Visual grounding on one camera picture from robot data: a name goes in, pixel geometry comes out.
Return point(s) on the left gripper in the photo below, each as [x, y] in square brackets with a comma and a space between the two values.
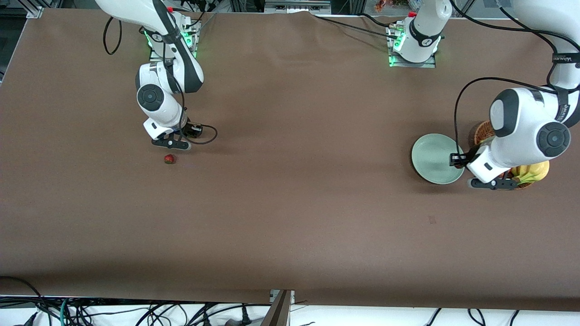
[466, 158]

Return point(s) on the large yellow banana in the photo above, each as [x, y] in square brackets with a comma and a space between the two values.
[541, 170]

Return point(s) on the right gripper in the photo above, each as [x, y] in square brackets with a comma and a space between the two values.
[189, 130]

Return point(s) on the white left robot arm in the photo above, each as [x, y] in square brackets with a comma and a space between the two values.
[525, 117]

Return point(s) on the aluminium corner bracket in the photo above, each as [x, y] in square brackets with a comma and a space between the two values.
[35, 11]

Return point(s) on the small metal bracket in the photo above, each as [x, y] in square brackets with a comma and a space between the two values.
[273, 295]

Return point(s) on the small red strawberry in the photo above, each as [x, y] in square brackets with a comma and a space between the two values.
[170, 159]

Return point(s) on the mint green round plate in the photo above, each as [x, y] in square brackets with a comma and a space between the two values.
[432, 158]

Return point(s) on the medium yellow banana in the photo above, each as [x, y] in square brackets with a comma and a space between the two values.
[521, 173]

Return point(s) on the brown wicker basket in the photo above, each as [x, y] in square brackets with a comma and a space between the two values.
[482, 131]

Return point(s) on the grey metal box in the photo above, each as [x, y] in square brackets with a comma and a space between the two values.
[297, 5]

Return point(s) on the brown table cover sheet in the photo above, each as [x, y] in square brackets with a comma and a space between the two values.
[290, 226]

